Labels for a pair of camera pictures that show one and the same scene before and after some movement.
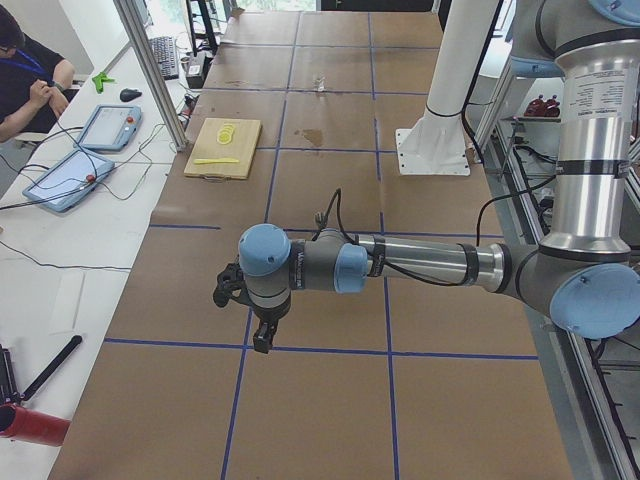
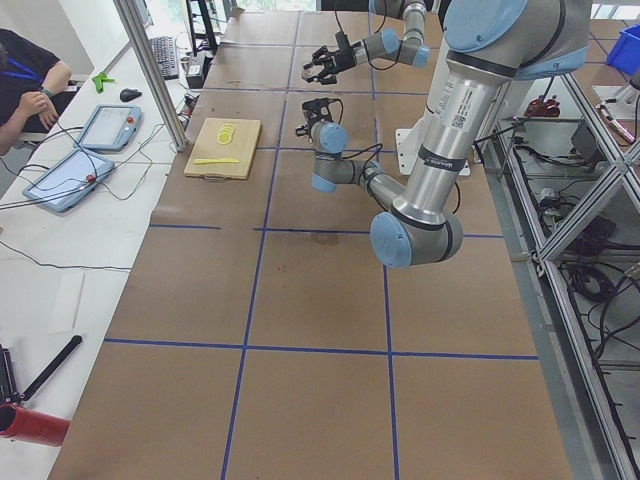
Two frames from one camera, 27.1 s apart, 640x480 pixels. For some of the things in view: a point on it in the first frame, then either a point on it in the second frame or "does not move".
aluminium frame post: (138, 37) does not move
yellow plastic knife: (200, 161) does not move
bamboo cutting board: (223, 149) does not move
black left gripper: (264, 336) to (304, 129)
